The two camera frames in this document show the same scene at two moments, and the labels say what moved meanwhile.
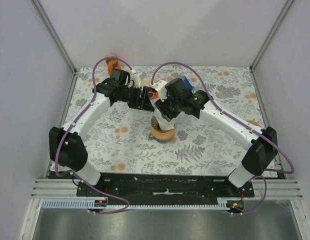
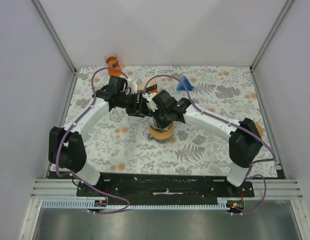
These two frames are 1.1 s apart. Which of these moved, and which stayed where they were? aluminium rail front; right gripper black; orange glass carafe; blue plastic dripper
Moved: right gripper black
Stayed: aluminium rail front; blue plastic dripper; orange glass carafe
